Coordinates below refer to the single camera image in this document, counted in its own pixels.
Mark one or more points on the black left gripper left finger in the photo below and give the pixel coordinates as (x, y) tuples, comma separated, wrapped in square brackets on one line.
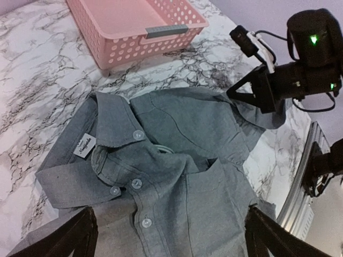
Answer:
[(73, 234)]

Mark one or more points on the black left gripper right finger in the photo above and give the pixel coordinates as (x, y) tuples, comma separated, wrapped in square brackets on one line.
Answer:
[(265, 237)]

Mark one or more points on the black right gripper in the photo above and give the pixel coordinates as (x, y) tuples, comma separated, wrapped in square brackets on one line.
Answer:
[(257, 89)]

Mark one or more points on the grey button-up shirt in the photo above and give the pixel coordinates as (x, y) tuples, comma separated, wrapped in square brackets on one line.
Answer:
[(163, 172)]

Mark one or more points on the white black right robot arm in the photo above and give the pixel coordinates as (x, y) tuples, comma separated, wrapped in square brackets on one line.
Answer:
[(314, 41)]

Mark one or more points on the pink perforated plastic basket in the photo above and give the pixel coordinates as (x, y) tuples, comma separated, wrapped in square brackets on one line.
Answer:
[(118, 32)]

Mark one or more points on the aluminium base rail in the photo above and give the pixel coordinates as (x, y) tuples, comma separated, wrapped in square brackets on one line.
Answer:
[(296, 215)]

